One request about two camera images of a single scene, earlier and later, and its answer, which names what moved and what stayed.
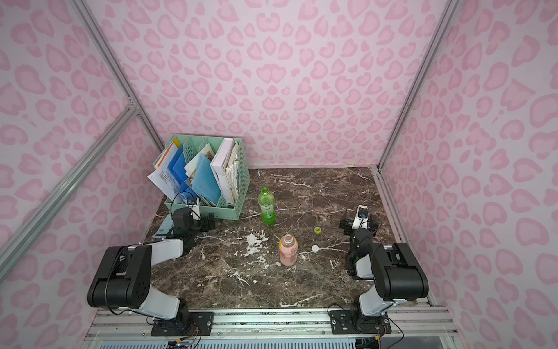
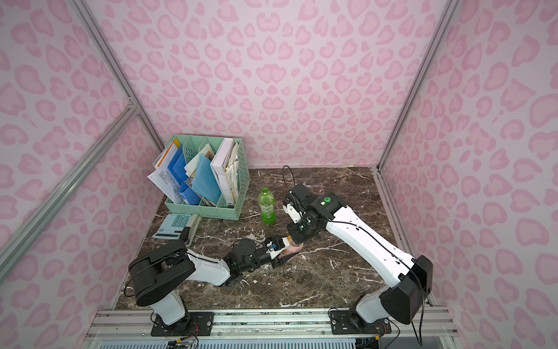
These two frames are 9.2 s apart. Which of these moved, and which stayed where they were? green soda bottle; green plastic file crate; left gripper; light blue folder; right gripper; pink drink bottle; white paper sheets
Moved: right gripper; pink drink bottle; left gripper
Stayed: green plastic file crate; white paper sheets; green soda bottle; light blue folder
